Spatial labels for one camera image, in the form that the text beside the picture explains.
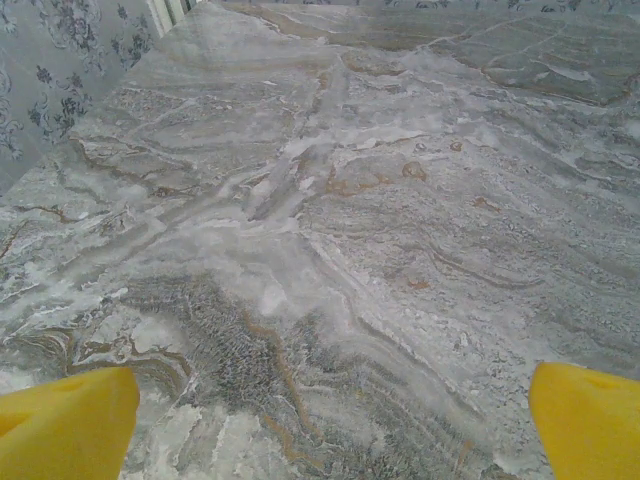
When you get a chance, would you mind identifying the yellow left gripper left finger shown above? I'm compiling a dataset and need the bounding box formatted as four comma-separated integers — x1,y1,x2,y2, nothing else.
0,367,141,480

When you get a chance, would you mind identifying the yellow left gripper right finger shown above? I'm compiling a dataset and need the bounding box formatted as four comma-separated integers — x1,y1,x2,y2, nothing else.
528,362,640,480

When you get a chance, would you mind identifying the aluminium frame post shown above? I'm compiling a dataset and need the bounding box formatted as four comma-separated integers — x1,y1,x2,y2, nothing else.
152,0,199,37

